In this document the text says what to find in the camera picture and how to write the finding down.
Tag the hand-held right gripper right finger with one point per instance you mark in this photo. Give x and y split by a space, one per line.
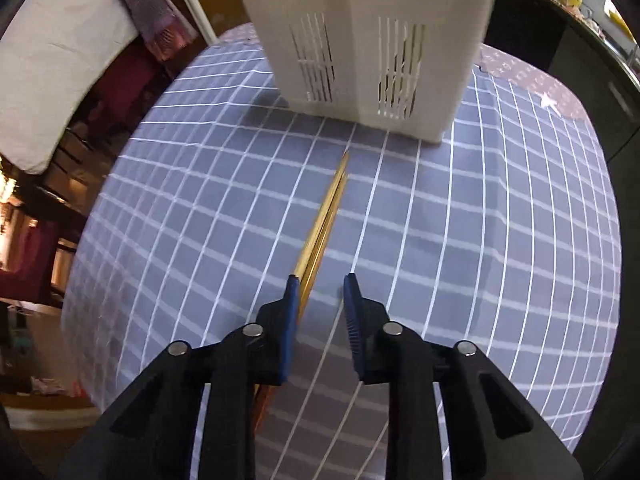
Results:
352 320

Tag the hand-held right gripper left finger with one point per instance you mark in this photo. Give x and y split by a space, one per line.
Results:
291 320

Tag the white plastic utensil holder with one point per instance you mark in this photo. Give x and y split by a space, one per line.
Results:
365 35

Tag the blue checked tablecloth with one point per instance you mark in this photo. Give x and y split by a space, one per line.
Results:
450 240

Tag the dark dining furniture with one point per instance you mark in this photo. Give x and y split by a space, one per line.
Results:
55 170

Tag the red upholstered chair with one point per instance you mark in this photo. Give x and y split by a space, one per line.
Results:
132 80

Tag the purple checked apron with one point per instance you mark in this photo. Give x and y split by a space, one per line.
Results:
150 10

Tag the white hanging sheet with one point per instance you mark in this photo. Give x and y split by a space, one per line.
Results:
60 60

